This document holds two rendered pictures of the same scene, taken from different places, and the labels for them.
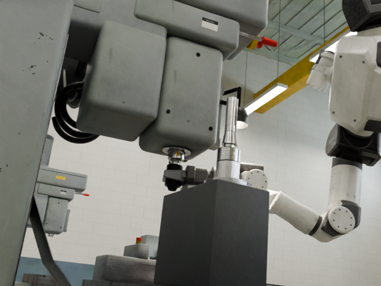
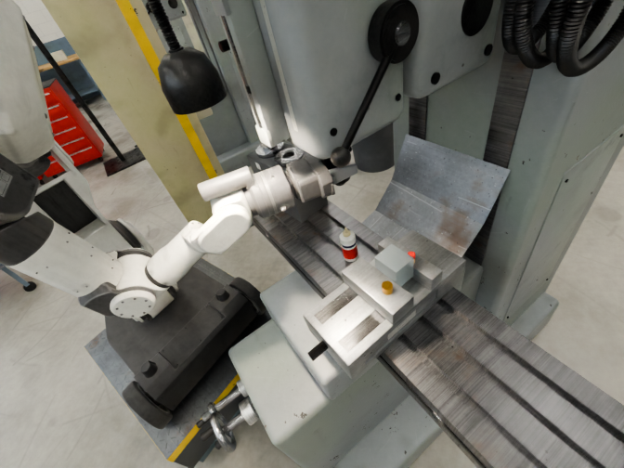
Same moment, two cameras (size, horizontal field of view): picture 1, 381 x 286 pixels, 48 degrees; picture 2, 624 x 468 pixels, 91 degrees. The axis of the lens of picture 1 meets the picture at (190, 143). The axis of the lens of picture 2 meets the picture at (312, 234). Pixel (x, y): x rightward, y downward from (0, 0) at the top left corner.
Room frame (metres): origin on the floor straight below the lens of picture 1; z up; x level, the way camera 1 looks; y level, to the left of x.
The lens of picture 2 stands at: (1.74, -0.08, 1.57)
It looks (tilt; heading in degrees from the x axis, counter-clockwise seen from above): 43 degrees down; 177
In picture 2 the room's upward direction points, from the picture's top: 17 degrees counter-clockwise
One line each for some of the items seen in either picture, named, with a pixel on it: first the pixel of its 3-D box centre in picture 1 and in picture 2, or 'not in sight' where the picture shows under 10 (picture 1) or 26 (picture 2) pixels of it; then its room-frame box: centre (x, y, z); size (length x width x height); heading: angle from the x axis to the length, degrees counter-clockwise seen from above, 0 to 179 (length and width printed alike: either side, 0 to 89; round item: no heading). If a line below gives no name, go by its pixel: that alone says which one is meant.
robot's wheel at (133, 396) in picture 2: not in sight; (148, 404); (1.17, -0.80, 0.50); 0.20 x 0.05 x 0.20; 38
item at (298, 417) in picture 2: not in sight; (365, 350); (1.22, 0.02, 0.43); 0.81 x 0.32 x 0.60; 110
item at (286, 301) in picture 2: not in sight; (359, 292); (1.21, 0.04, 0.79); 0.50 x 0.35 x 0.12; 110
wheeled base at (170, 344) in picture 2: not in sight; (161, 306); (0.81, -0.74, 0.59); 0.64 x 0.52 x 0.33; 38
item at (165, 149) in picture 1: (176, 150); not in sight; (1.21, 0.04, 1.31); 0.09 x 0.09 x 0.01
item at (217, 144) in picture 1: (214, 116); (254, 73); (1.25, -0.06, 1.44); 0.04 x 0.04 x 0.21; 20
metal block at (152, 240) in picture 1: (150, 246); (394, 266); (1.35, 0.09, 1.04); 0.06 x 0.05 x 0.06; 22
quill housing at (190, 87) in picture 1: (180, 100); (315, 28); (1.21, 0.04, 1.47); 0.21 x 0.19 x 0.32; 20
